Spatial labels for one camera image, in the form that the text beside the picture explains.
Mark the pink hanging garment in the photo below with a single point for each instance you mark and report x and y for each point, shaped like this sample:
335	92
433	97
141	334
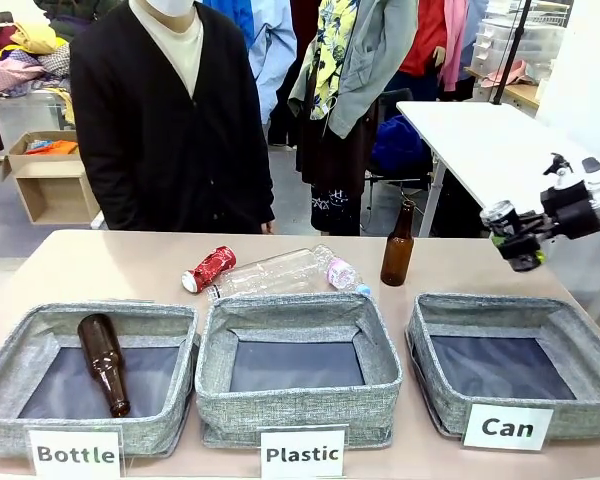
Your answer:
455	40

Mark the white folding table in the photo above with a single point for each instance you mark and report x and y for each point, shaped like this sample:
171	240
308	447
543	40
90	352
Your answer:
480	135

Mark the pile of colourful clothes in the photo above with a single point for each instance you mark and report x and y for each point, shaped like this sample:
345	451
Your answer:
25	60

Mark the black stand pole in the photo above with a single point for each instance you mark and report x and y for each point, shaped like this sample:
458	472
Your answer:
514	50

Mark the white Plastic label sign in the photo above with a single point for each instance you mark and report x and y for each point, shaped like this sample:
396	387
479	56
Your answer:
302	453

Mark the white Bottle label sign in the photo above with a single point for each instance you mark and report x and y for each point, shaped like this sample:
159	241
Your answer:
75	453

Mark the red hanging garment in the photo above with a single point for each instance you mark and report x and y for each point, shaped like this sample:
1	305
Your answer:
425	35

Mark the open cardboard box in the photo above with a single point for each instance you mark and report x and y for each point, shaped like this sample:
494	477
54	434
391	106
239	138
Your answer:
50	185

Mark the mannequin with yellow floral shirt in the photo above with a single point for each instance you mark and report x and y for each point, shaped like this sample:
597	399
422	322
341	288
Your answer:
350	75

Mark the small pink label plastic bottle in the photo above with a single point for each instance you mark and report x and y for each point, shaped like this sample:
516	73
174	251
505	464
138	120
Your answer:
342	272

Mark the blue fabric bag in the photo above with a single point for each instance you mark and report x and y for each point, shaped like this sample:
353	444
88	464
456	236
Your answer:
397	145

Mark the brown glass bottle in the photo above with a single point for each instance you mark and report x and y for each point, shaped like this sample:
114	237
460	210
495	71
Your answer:
397	252
102	357

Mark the large clear plastic bottle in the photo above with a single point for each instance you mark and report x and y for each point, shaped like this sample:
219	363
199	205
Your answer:
270	274

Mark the black drink can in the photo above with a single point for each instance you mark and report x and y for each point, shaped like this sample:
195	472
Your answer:
500	217

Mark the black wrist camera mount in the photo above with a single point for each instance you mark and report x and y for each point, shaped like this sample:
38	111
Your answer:
560	164

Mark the grey fabric basket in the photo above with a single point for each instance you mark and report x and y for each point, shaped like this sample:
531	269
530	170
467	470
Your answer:
87	380
510	365
300	370

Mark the light blue hanging jacket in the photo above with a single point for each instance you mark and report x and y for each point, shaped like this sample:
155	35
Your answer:
270	45

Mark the clear plastic storage drawers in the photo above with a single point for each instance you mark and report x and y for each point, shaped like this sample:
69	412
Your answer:
520	42

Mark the white face mask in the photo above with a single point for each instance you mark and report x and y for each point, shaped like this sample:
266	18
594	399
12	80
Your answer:
172	6

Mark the person's left hand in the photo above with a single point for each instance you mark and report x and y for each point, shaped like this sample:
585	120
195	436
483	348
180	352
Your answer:
267	228

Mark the crushed red drink can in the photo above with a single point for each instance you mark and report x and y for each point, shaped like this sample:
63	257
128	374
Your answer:
210	269

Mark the white Can label sign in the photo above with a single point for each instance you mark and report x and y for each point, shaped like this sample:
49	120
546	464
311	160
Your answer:
507	427

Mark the person in black cardigan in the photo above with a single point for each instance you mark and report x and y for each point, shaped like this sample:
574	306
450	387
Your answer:
170	125

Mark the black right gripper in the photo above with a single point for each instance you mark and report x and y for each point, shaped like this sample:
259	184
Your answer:
572	210

